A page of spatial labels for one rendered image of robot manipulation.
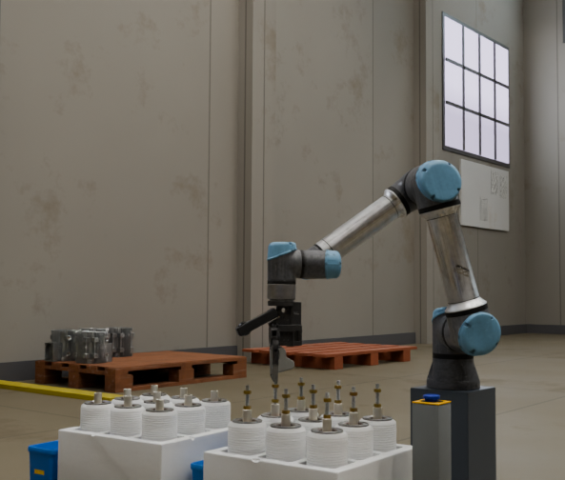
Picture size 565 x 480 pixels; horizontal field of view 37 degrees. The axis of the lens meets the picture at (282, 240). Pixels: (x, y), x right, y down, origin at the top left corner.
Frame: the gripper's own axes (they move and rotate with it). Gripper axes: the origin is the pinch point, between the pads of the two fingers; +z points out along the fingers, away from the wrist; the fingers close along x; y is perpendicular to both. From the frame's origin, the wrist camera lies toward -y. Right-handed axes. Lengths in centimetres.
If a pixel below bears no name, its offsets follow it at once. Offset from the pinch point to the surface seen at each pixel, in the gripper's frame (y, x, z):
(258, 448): -4.5, -12.8, 15.6
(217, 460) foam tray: -14.4, -12.7, 18.5
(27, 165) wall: -127, 324, -99
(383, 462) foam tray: 24.8, -20.2, 17.9
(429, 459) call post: 34.6, -25.0, 16.4
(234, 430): -10.3, -12.4, 11.3
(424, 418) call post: 33.7, -24.2, 7.0
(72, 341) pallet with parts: -93, 301, 10
